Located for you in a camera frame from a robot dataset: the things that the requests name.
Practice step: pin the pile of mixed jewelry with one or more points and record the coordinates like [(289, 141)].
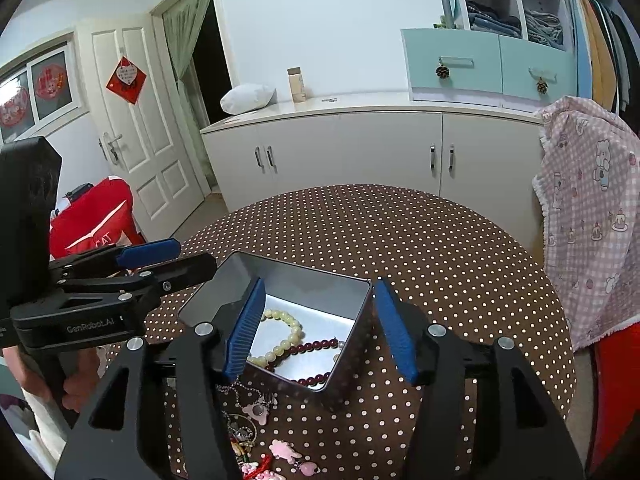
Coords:
[(282, 450)]

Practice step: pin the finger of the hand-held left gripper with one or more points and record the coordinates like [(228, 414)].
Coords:
[(190, 267), (150, 254)]

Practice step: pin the folded blue jeans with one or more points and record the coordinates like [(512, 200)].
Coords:
[(492, 22)]

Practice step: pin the folded grey clothes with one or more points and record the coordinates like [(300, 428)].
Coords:
[(542, 27)]

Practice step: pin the metal tin box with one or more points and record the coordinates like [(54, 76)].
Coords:
[(310, 307)]

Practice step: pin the small green box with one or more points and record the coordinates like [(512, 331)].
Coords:
[(440, 23)]

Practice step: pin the pink printed blanket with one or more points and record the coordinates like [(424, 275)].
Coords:
[(590, 210)]

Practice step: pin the beige bottle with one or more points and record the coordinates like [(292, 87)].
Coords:
[(297, 87)]

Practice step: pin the white sideboard cabinet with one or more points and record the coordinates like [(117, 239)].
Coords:
[(350, 150)]

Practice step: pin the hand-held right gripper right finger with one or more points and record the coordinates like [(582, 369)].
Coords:
[(395, 335)]

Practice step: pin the white panel door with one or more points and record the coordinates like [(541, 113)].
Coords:
[(150, 160)]

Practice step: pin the person's left hand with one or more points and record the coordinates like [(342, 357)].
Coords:
[(80, 375)]

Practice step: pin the white framed window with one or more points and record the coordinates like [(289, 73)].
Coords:
[(28, 95)]

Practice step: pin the white pillow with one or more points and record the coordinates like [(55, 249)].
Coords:
[(245, 99)]

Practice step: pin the red white jacket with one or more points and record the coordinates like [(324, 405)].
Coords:
[(100, 210)]

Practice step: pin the red paper window cutout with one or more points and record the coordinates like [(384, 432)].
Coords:
[(11, 107), (47, 80)]

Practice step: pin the teal drawer unit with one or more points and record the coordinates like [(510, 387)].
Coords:
[(470, 55)]

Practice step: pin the green curtain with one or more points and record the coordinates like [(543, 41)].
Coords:
[(185, 35)]

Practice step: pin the red diamond door decoration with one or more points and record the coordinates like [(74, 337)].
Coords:
[(126, 80)]

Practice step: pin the pine cone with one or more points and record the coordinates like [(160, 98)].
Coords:
[(542, 86), (442, 71)]

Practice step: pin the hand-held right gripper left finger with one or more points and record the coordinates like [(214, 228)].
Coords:
[(245, 330)]

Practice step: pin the row of hanging clothes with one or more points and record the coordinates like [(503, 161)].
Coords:
[(600, 50)]

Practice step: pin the person's left forearm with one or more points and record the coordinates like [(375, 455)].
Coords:
[(42, 430)]

